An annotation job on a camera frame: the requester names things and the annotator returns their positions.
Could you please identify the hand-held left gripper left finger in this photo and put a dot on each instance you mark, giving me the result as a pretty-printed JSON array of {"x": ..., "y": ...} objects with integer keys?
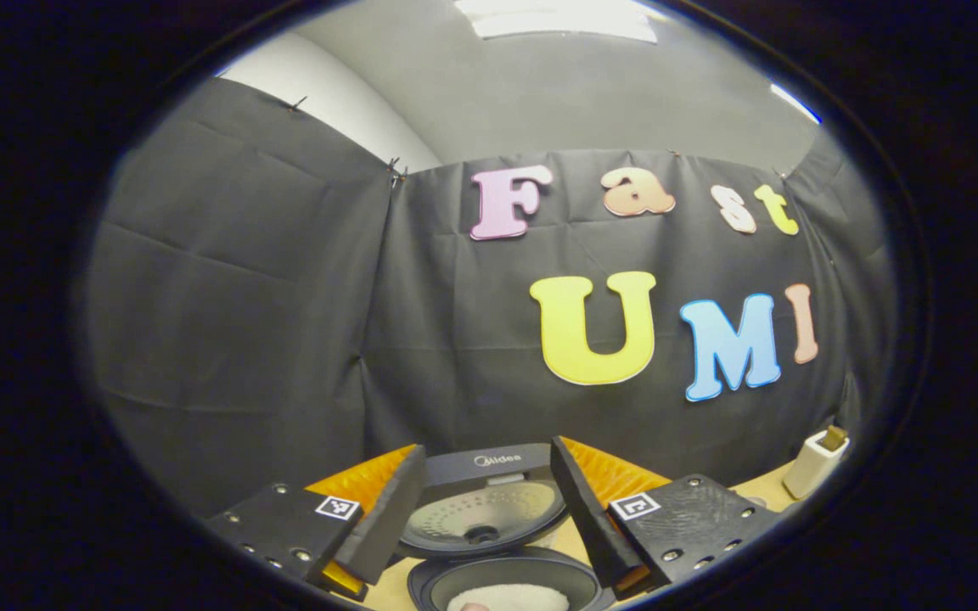
[{"x": 391, "y": 513}]

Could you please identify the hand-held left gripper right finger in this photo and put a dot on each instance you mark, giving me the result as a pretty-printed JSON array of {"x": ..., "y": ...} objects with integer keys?
[{"x": 582, "y": 518}]

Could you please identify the black silver rice cooker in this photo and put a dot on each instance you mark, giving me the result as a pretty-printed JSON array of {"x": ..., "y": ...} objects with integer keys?
[{"x": 489, "y": 518}]

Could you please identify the white rice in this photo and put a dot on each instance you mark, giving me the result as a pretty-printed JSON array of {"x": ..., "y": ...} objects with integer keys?
[{"x": 523, "y": 598}]

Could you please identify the black backdrop cloth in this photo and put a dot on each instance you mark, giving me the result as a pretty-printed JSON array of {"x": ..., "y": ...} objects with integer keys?
[{"x": 285, "y": 322}]

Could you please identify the white toaster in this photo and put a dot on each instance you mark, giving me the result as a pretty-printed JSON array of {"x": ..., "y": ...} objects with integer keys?
[{"x": 807, "y": 471}]

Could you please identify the brown toast slice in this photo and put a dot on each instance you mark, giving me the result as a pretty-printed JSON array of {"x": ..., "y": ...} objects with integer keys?
[{"x": 835, "y": 438}]

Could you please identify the small ceiling light panel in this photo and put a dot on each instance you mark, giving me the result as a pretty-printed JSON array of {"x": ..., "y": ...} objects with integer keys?
[{"x": 795, "y": 103}]

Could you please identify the large ceiling light panel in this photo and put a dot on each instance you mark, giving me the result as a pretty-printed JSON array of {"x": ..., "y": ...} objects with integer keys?
[{"x": 557, "y": 19}]

